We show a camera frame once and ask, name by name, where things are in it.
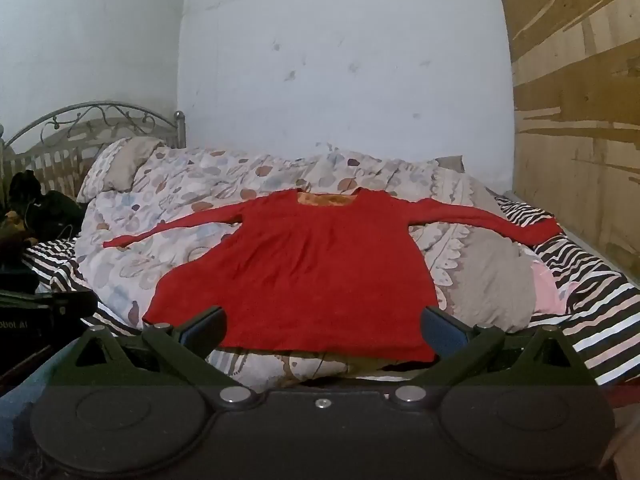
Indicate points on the dotted print comforter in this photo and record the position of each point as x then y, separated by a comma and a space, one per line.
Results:
210, 195

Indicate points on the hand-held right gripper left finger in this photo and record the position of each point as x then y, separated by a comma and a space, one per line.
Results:
209, 329

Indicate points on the plywood board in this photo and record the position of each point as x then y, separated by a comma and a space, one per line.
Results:
575, 110

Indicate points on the metal bed headboard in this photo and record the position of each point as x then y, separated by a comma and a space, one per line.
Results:
90, 120

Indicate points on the red long-sleeved dress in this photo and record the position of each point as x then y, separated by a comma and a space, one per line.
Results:
320, 280

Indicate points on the black white striped bedsheet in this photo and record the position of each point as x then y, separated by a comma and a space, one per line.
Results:
585, 300

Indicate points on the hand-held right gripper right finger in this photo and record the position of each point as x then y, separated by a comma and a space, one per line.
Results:
439, 332

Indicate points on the pink cloth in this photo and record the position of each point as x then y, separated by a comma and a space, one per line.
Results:
546, 282

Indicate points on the patterned pillow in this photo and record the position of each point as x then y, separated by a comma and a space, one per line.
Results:
117, 165

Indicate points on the blue cloth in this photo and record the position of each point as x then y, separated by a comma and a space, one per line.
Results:
22, 400

